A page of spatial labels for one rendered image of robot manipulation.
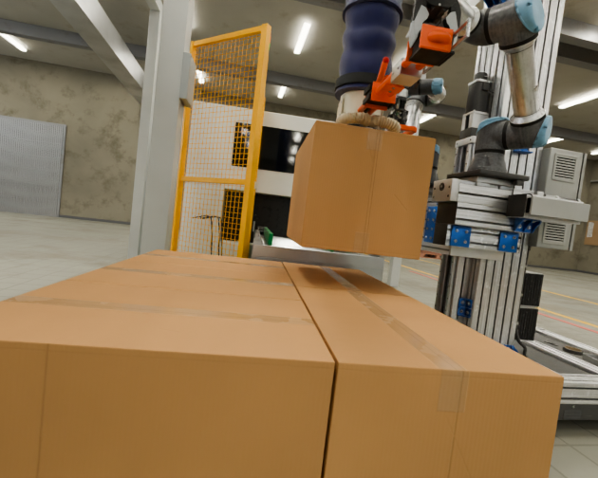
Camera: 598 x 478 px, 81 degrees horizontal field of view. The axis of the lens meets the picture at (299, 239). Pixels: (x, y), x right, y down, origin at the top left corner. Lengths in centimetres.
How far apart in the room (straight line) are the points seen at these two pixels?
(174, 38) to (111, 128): 1041
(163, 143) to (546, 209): 216
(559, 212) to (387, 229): 74
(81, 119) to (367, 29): 1229
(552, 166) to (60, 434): 200
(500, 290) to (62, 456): 176
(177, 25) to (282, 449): 258
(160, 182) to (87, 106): 1095
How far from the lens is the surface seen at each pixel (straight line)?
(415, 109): 231
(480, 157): 166
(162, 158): 256
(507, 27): 149
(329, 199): 112
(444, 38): 95
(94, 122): 1325
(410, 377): 62
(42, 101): 1393
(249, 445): 62
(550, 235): 203
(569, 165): 210
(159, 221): 254
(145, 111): 496
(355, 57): 151
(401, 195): 119
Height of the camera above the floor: 75
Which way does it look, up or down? 3 degrees down
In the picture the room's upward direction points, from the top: 7 degrees clockwise
